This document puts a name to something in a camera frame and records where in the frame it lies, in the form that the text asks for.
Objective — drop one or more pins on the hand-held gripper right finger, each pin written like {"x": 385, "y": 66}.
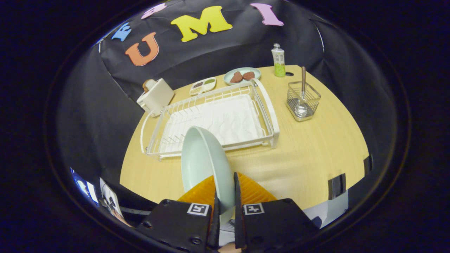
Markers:
{"x": 274, "y": 225}

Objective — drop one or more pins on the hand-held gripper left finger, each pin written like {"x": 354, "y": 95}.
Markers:
{"x": 175, "y": 225}

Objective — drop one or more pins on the pale green plate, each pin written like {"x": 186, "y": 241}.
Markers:
{"x": 204, "y": 161}

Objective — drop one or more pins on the white dish rack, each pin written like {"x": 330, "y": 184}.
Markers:
{"x": 228, "y": 119}

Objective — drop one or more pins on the metal spoon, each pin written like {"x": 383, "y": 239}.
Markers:
{"x": 303, "y": 80}

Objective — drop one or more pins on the small plate with meat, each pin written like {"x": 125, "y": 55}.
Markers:
{"x": 242, "y": 69}

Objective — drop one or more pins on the black table clamp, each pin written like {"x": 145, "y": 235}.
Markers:
{"x": 336, "y": 186}
{"x": 368, "y": 164}

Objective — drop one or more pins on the computer monitor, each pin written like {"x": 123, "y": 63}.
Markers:
{"x": 84, "y": 186}

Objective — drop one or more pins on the white toaster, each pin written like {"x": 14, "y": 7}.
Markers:
{"x": 158, "y": 96}

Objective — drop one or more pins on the white divided seasoning tray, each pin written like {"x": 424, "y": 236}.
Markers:
{"x": 203, "y": 86}

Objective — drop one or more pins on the bread slice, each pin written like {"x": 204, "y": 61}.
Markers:
{"x": 148, "y": 85}

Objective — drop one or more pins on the brown meat piece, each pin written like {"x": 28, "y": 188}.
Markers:
{"x": 249, "y": 75}
{"x": 236, "y": 77}

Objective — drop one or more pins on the green drink bottle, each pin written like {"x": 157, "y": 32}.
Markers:
{"x": 278, "y": 61}

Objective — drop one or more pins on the black backdrop cloth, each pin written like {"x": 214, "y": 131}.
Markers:
{"x": 211, "y": 52}

